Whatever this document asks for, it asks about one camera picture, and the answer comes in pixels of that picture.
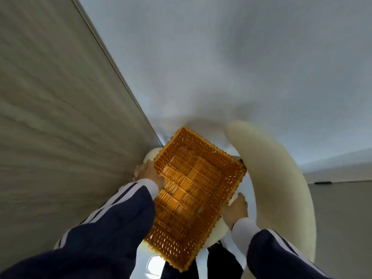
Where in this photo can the person's left hand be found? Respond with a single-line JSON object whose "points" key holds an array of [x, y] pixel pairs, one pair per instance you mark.
{"points": [[149, 174]]}

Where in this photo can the person's right hand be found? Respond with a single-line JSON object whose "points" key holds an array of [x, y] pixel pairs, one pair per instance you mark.
{"points": [[235, 212]]}

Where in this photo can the orange wicker basket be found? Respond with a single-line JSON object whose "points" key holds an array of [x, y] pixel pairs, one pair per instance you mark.
{"points": [[189, 185]]}

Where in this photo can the person's right forearm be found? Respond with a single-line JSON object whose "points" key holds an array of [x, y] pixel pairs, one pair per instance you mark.
{"points": [[276, 258]]}

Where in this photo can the person's left forearm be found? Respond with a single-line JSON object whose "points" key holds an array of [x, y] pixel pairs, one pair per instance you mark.
{"points": [[101, 244]]}

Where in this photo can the person's torso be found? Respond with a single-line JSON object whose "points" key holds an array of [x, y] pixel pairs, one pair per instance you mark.
{"points": [[221, 261]]}

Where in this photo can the beige wood grain wardrobe panel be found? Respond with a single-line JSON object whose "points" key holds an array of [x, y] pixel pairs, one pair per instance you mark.
{"points": [[43, 113]]}

